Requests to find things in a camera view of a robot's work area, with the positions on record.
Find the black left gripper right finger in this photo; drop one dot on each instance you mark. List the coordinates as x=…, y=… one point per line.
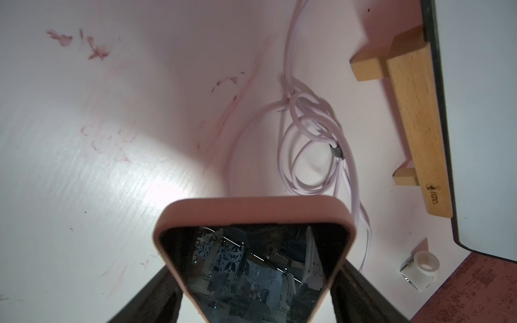
x=355, y=300

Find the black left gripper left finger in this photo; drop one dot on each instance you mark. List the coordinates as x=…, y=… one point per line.
x=158, y=301

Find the white board black frame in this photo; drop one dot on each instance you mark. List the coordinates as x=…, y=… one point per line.
x=474, y=55

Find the small white tape roll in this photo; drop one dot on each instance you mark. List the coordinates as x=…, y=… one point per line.
x=421, y=271

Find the black phone pink case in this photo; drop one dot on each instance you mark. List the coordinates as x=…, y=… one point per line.
x=255, y=259

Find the wooden board stand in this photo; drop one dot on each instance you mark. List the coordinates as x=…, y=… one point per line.
x=407, y=63

